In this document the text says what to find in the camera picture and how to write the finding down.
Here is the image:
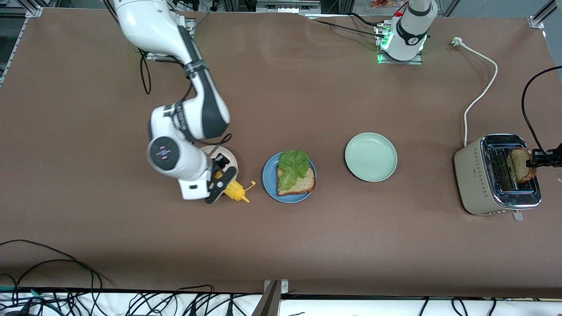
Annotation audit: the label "brown bread slice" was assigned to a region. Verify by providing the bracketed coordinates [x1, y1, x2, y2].
[276, 165, 317, 197]
[508, 148, 540, 184]

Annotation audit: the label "yellow mustard squeeze bottle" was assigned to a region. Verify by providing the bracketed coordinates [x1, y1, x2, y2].
[214, 171, 256, 204]

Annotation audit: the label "green lettuce leaf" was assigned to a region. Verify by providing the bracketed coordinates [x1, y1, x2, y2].
[278, 150, 310, 192]

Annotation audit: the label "beige plate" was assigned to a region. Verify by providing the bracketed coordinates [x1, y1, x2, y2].
[200, 145, 238, 176]

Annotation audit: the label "blue plate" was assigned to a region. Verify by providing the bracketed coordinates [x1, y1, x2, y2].
[262, 151, 317, 203]

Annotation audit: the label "pale green plate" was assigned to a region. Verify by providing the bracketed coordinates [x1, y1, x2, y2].
[345, 132, 398, 183]

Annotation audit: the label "beige chrome two-slot toaster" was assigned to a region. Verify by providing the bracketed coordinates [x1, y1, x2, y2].
[454, 133, 543, 221]

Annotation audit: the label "aluminium corner extrusion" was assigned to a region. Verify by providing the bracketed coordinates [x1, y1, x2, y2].
[0, 0, 44, 86]
[528, 0, 562, 30]

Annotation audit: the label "tangled black floor cables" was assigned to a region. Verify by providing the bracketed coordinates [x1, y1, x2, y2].
[417, 297, 543, 316]
[0, 284, 251, 316]

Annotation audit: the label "metal table edge bracket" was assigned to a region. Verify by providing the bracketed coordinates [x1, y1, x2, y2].
[252, 280, 289, 316]

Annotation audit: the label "white toaster power cord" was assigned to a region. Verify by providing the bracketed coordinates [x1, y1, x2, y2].
[451, 37, 499, 147]

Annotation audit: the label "black looped cable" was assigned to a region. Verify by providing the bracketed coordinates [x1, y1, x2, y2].
[0, 239, 114, 288]

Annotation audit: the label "aluminium frame profile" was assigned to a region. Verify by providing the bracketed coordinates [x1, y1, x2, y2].
[256, 0, 321, 14]

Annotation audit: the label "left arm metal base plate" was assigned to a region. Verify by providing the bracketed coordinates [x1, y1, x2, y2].
[377, 48, 424, 65]

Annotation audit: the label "black cable at arm base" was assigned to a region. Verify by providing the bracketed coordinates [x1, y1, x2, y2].
[303, 13, 382, 38]

